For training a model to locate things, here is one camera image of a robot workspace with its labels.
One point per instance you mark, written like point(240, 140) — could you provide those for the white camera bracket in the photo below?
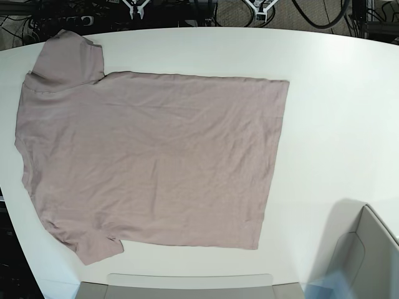
point(136, 8)
point(261, 10)

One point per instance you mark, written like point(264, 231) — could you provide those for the grey box right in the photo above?
point(365, 261)

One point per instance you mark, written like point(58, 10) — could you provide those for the blue translucent object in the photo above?
point(327, 285)

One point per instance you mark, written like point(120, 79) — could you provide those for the mauve pink T-shirt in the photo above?
point(163, 159)

